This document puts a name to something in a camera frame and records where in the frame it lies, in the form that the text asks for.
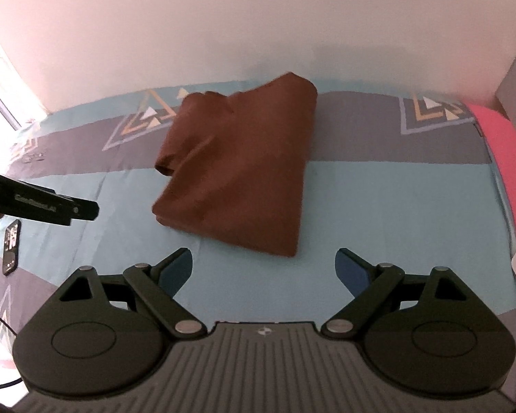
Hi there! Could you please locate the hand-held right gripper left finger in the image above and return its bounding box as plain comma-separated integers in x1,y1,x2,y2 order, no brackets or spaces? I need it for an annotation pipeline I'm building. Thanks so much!
58,247,208,340

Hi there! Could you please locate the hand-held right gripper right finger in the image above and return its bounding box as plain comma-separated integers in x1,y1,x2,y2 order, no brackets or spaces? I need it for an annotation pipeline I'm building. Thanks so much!
322,248,478,340

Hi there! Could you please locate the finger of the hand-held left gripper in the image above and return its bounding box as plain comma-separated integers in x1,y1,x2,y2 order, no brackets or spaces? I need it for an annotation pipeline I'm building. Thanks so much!
69,197,100,227

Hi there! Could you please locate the brown knit sweater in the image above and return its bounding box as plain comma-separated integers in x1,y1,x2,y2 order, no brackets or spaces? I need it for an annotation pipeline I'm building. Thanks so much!
152,71,318,260

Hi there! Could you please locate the small black flat device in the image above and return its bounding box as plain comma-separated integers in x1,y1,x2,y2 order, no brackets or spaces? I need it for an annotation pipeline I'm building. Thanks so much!
2,219,23,276

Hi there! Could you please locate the blue grey patterned bed sheet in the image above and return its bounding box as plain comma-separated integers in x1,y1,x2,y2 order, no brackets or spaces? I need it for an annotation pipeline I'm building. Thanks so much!
0,78,516,353

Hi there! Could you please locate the bright window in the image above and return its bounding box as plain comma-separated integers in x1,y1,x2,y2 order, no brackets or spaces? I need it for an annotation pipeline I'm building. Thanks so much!
0,9,50,132

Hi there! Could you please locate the thin black cable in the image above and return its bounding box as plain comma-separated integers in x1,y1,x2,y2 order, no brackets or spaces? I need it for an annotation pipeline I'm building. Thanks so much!
0,301,23,392

